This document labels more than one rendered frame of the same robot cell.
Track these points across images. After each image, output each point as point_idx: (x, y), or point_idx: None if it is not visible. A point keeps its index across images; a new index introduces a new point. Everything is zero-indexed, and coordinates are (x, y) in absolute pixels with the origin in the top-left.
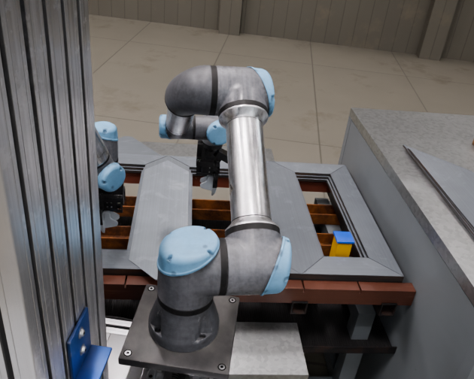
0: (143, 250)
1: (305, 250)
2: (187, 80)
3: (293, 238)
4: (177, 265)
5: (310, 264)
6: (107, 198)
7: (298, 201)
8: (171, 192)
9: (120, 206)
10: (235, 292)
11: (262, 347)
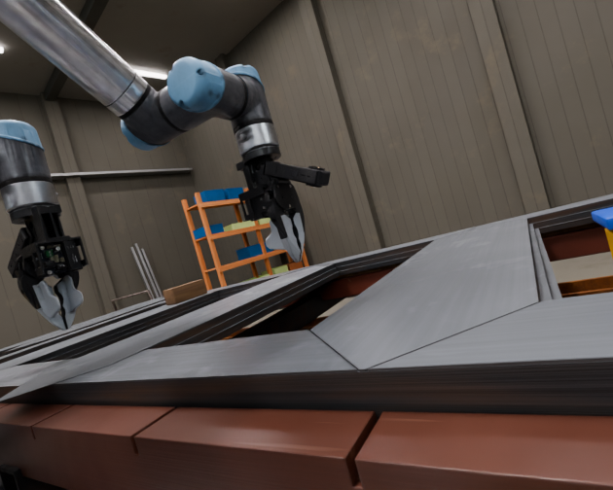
0: (92, 355)
1: (458, 300)
2: None
3: (433, 287)
4: None
5: (445, 332)
6: (24, 250)
7: (509, 237)
8: (267, 288)
9: (45, 262)
10: None
11: None
